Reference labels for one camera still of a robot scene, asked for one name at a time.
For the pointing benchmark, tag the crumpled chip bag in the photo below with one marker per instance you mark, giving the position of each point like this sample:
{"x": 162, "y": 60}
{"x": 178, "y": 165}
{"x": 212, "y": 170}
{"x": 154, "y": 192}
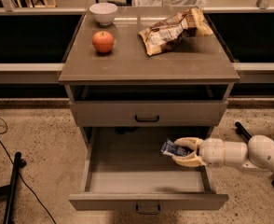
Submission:
{"x": 165, "y": 35}

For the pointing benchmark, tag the metal railing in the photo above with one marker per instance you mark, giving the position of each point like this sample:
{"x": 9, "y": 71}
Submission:
{"x": 47, "y": 73}

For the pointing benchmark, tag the black stand leg left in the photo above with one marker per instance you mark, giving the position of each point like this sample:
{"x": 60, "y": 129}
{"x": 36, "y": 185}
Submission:
{"x": 8, "y": 192}

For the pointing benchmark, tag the blue rxbar blueberry bar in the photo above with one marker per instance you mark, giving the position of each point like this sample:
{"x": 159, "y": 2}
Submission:
{"x": 170, "y": 149}

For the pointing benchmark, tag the black stand leg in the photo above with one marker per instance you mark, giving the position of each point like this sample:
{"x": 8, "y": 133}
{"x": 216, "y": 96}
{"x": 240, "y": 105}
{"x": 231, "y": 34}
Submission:
{"x": 242, "y": 131}
{"x": 8, "y": 192}

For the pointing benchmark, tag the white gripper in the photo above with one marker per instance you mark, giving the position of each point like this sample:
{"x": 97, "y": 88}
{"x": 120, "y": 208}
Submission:
{"x": 212, "y": 151}

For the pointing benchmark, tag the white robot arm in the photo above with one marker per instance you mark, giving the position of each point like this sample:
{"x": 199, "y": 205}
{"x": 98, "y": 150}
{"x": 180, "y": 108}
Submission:
{"x": 254, "y": 157}

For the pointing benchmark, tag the white ceramic bowl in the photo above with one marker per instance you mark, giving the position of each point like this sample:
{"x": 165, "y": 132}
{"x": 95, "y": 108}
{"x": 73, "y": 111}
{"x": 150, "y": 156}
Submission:
{"x": 103, "y": 13}

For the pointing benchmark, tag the closed upper drawer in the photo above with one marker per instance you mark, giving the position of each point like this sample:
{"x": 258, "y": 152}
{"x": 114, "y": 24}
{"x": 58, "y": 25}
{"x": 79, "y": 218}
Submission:
{"x": 148, "y": 113}

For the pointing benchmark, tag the red apple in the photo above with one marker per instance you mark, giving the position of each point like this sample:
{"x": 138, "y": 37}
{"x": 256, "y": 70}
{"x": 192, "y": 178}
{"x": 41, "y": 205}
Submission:
{"x": 103, "y": 42}

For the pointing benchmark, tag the grey drawer cabinet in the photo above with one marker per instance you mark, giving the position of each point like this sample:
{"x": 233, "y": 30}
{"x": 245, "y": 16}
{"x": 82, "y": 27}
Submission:
{"x": 197, "y": 70}

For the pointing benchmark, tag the black stand leg right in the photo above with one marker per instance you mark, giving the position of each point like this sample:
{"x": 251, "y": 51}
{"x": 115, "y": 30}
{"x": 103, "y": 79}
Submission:
{"x": 242, "y": 131}

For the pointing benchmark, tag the open middle drawer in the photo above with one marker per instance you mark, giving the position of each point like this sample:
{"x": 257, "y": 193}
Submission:
{"x": 125, "y": 171}

